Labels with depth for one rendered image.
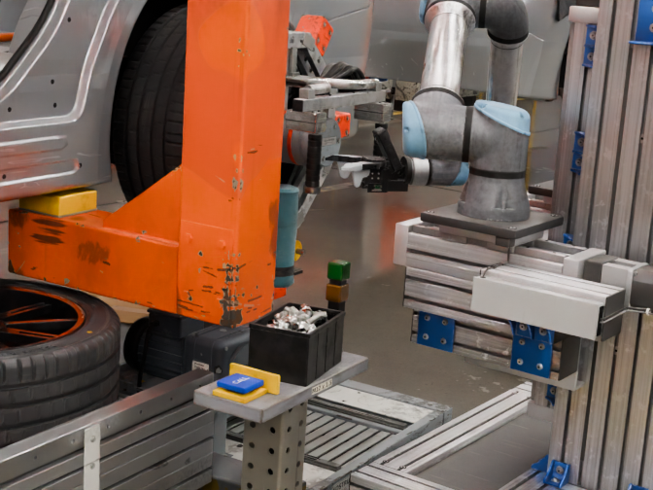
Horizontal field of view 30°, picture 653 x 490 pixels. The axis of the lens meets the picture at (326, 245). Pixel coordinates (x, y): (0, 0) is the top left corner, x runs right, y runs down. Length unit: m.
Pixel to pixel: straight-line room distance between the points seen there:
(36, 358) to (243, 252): 0.49
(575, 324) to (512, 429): 0.82
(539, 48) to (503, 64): 2.79
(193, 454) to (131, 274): 0.43
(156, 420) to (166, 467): 0.13
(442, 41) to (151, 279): 0.84
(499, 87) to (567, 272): 0.67
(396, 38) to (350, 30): 1.72
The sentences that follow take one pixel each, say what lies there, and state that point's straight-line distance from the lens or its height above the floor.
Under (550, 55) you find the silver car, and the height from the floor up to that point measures 0.95.
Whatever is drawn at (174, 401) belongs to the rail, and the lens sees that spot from 2.69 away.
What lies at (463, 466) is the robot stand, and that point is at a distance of 2.85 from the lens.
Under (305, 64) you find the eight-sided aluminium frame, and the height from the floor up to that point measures 1.03.
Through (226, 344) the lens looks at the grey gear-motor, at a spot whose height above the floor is 0.40.
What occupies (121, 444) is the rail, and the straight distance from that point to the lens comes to 2.58.
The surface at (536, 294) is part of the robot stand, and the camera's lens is 2.35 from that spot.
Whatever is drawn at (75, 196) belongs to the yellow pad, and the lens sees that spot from 2.98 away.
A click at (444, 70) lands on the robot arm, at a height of 1.10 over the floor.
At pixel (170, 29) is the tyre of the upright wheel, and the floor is 1.11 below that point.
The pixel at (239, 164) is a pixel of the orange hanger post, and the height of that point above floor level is 0.88.
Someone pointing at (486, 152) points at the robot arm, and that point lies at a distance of 2.50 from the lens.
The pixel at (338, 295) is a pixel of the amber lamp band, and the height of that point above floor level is 0.59.
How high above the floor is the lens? 1.32
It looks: 13 degrees down
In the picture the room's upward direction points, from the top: 4 degrees clockwise
